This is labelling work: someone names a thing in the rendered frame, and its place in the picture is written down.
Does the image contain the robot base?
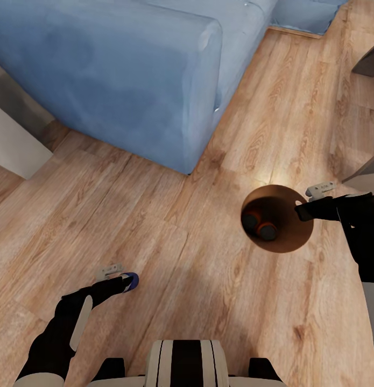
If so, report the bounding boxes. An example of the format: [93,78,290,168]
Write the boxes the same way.
[86,357,288,387]

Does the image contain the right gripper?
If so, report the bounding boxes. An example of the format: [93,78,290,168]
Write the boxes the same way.
[295,196,334,222]

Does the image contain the robot trunk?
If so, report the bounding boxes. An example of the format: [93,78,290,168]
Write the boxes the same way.
[144,340,229,387]

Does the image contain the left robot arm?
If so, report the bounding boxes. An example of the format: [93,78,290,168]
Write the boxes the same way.
[12,264,133,387]

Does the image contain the trash can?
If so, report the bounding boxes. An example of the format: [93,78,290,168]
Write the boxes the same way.
[240,184,314,254]

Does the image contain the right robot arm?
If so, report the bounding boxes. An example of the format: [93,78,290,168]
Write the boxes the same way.
[295,181,374,344]

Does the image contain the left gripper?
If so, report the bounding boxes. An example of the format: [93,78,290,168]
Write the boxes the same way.
[92,276,133,304]

